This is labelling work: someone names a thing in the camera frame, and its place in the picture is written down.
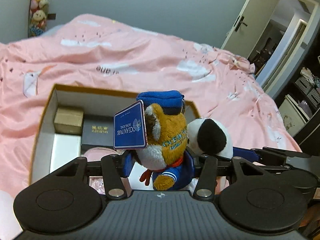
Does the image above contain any hanging plush toy organizer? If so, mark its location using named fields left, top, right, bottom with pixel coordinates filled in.
left=28, top=0, right=50, bottom=37

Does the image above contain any small gold cube box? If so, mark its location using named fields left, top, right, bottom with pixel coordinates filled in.
left=54, top=107, right=84, bottom=135

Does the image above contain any door with black handle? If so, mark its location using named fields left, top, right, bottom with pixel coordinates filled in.
left=221, top=0, right=279, bottom=58

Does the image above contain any white rectangular box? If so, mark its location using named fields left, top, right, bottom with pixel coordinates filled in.
left=49, top=134, right=81, bottom=172

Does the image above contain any pink printed duvet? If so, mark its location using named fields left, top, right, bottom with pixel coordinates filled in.
left=0, top=13, right=302, bottom=240

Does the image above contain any brown plush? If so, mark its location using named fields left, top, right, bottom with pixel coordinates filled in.
left=113, top=90, right=194, bottom=191

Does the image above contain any pink mini backpack pouch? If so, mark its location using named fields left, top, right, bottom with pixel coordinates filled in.
left=83, top=147, right=124, bottom=161

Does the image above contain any dark grey gift box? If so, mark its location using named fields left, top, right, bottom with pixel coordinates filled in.
left=81, top=115, right=114, bottom=153

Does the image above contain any orange cardboard storage box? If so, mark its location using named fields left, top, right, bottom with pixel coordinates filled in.
left=31, top=85, right=199, bottom=191

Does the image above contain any black and white plush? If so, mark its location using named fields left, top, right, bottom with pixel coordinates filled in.
left=187, top=118, right=233, bottom=159

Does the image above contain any shelf unit with items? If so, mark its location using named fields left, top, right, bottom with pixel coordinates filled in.
left=276, top=67, right=319, bottom=137

